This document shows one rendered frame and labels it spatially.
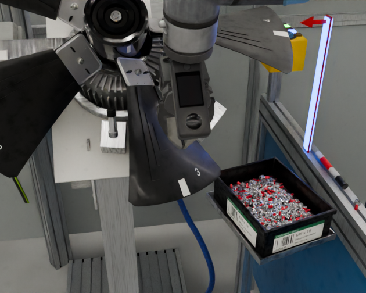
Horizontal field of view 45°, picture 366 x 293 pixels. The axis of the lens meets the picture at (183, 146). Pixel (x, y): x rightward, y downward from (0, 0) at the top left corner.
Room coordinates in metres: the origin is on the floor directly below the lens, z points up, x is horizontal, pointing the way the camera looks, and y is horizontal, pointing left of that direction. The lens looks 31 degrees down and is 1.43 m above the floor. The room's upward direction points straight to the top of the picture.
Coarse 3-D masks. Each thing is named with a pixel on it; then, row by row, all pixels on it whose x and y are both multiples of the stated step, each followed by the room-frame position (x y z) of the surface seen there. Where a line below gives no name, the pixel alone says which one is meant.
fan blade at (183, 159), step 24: (144, 96) 0.77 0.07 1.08; (144, 120) 0.72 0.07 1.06; (144, 144) 0.68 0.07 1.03; (168, 144) 0.71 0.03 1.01; (192, 144) 0.76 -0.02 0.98; (144, 168) 0.65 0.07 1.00; (168, 168) 0.68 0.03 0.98; (216, 168) 0.74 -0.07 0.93; (144, 192) 0.62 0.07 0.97; (168, 192) 0.64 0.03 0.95; (192, 192) 0.67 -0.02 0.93
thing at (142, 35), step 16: (96, 0) 0.83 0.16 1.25; (112, 0) 0.83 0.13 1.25; (128, 0) 0.84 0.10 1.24; (96, 16) 0.81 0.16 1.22; (128, 16) 0.82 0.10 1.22; (144, 16) 0.82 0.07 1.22; (96, 32) 0.79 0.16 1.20; (112, 32) 0.79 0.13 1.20; (128, 32) 0.80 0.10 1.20; (144, 32) 0.80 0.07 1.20; (96, 48) 0.81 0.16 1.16; (112, 48) 0.78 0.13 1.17; (144, 48) 0.89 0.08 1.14; (112, 64) 0.86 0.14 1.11
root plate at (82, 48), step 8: (72, 40) 0.81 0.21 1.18; (80, 40) 0.82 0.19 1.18; (64, 48) 0.80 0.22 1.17; (80, 48) 0.82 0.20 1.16; (88, 48) 0.83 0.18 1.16; (64, 56) 0.80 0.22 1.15; (72, 56) 0.81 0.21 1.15; (80, 56) 0.82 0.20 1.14; (88, 56) 0.83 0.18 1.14; (96, 56) 0.84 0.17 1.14; (64, 64) 0.80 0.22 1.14; (72, 64) 0.81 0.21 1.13; (80, 64) 0.82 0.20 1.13; (88, 64) 0.83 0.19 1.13; (96, 64) 0.84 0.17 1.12; (72, 72) 0.81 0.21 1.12; (80, 72) 0.82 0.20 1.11; (96, 72) 0.84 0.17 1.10; (80, 80) 0.82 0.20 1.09
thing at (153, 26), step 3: (150, 18) 0.92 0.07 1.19; (153, 18) 0.92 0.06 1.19; (150, 21) 0.90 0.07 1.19; (153, 21) 0.90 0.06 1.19; (156, 21) 0.90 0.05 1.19; (150, 24) 0.87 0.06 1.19; (153, 24) 0.87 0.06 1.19; (156, 24) 0.88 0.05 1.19; (150, 27) 0.85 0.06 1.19; (153, 27) 0.85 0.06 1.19; (156, 27) 0.86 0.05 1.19; (159, 27) 0.86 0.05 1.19; (150, 30) 0.84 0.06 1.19; (153, 30) 0.83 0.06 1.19; (156, 30) 0.83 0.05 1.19; (159, 30) 0.83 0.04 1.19; (162, 30) 0.84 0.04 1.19
